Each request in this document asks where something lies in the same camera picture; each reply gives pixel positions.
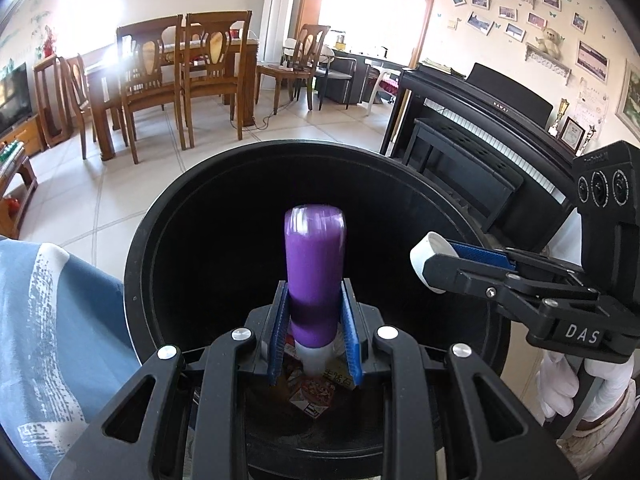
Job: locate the person's right forearm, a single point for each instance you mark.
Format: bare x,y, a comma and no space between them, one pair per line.
595,450

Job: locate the red potted flower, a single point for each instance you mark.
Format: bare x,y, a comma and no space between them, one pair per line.
49,42

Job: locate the black leather armchair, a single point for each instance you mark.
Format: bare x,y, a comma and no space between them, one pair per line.
345,80

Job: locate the tall wooden plant stand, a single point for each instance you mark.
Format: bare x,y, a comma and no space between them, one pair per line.
50,100

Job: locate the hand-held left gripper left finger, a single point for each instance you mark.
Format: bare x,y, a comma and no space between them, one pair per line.
277,340

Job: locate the group of wall photos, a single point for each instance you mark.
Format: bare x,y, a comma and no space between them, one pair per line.
592,57

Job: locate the person's right hand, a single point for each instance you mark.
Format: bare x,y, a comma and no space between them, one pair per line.
557,385

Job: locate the green framed picture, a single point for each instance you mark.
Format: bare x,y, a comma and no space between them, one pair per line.
630,95

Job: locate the yellow snack packet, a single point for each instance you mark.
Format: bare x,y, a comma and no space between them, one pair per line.
345,377

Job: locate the black piano bench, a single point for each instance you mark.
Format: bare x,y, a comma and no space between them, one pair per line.
450,160

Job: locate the beige teddy bear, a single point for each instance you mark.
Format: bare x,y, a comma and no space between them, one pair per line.
549,42

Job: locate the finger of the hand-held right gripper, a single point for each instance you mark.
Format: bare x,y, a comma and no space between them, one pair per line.
460,275
480,255

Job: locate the small red snack packet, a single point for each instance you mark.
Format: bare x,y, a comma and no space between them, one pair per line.
312,397

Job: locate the flat screen television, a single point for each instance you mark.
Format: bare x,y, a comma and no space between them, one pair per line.
12,100

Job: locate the purple plastic bottle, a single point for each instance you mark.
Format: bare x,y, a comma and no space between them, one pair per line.
315,270

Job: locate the white plastic chair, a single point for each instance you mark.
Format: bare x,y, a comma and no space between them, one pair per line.
385,90

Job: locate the white standing air conditioner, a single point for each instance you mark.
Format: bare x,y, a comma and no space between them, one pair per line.
277,10

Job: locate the black upright piano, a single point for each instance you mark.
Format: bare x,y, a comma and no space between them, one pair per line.
450,90

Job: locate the wooden television stand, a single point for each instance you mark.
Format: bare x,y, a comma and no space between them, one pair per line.
25,137

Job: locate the wooden dining chair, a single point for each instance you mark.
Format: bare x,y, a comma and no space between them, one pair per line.
310,60
75,95
150,85
215,70

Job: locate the wooden dining table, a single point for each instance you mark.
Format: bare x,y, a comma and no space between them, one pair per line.
105,110

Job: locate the white bottle cap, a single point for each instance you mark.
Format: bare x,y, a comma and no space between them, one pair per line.
425,252

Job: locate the blue star print tablecloth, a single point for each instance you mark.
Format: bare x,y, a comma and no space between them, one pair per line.
50,335

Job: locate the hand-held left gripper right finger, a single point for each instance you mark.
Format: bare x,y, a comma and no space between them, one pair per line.
352,345

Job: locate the gold trophy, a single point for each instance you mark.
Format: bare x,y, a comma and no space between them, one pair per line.
559,115

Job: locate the black round trash bin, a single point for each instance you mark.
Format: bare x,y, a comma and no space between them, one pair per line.
210,240

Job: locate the framed certificate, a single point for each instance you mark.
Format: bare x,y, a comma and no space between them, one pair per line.
572,135

